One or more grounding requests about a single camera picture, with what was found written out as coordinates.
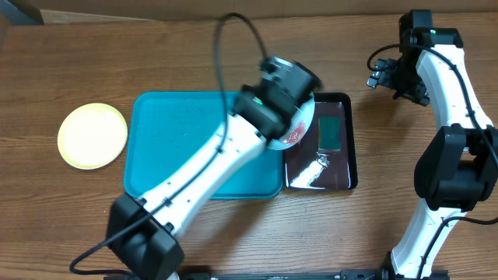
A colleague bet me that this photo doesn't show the light blue plate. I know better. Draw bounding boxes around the light blue plate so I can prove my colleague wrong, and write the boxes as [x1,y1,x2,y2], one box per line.
[268,93,315,150]

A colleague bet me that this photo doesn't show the green sponge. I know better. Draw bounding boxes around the green sponge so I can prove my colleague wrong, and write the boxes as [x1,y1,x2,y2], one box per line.
[318,116,342,151]

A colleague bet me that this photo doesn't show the yellow-green plate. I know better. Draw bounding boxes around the yellow-green plate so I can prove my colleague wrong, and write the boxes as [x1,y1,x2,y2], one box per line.
[57,103,128,170]

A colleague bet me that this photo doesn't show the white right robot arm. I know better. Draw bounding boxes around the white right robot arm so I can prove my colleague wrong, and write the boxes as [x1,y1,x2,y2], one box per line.
[367,27,497,279]

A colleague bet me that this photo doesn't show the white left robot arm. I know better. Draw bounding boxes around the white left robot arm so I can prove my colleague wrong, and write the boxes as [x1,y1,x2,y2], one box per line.
[107,57,321,279]

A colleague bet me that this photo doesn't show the black water tray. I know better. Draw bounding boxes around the black water tray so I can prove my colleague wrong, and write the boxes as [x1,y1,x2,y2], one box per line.
[284,93,358,191]

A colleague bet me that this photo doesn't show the blue plastic tray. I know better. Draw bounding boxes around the blue plastic tray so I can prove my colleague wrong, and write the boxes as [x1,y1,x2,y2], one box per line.
[123,91,284,199]

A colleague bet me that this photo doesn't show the cardboard backdrop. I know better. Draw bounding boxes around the cardboard backdrop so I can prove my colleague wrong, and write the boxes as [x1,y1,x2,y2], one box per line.
[8,0,497,20]

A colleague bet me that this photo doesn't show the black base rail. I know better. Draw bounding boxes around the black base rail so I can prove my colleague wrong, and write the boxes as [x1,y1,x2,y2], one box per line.
[104,268,448,280]

